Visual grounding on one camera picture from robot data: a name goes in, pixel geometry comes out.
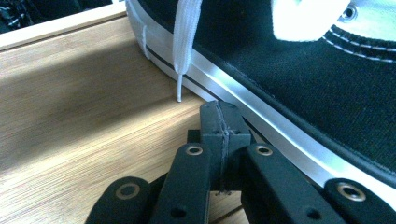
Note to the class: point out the wooden shoe rack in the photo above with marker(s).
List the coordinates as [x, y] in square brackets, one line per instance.
[77, 109]

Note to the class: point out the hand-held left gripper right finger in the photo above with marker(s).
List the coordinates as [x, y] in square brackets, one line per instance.
[274, 186]

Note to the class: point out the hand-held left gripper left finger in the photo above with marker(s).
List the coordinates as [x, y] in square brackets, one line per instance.
[186, 186]

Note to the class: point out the black white sneaker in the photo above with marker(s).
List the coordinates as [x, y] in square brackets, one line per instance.
[295, 93]

